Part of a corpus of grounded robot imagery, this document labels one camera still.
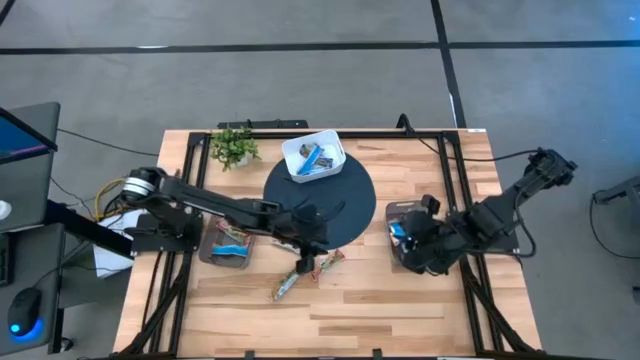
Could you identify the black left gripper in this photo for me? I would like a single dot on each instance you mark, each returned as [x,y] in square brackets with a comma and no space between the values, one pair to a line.
[305,230]

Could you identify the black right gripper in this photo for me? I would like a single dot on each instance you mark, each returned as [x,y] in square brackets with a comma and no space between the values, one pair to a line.
[435,240]

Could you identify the blue orange granola bar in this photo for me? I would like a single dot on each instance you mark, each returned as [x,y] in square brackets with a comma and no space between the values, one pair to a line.
[396,231]
[310,160]

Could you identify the green white granola bar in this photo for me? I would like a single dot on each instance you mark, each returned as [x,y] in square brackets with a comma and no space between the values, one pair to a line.
[285,286]

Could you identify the dark green granola bar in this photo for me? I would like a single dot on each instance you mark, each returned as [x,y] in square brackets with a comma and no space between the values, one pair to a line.
[304,150]

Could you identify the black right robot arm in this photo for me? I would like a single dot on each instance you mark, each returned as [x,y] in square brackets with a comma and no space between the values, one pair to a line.
[500,210]

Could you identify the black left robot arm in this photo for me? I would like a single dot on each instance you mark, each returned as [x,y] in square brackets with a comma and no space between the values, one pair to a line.
[210,202]

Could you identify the translucent grey plastic bin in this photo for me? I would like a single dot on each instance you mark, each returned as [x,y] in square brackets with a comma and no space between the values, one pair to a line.
[395,210]
[207,250]

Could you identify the round dark blue mat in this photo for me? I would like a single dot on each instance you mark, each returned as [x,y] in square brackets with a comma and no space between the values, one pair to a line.
[350,210]

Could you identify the white plastic basket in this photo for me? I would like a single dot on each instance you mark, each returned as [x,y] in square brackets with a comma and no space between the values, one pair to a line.
[332,147]

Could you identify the potted green plant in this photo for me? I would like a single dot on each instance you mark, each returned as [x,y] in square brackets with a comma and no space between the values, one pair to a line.
[232,147]

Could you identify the white paper sheet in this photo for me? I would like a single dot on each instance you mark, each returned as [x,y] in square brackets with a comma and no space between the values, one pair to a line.
[107,260]

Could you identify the grey stand leg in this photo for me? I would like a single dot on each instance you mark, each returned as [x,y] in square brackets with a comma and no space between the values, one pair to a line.
[620,190]

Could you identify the black desk support beam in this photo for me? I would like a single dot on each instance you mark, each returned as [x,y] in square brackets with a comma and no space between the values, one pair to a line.
[85,227]

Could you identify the grey side desk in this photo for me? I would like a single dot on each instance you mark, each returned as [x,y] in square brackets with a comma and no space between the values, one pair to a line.
[42,260]

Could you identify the black computer mouse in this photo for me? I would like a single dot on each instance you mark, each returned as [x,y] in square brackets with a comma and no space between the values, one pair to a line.
[25,312]

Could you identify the monitor screen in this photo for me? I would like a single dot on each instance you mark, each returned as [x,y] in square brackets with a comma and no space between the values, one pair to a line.
[30,190]

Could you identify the black table frame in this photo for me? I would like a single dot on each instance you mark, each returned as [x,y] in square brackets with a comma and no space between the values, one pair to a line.
[375,135]

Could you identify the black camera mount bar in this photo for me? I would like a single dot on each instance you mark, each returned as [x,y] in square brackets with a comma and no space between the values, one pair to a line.
[265,124]

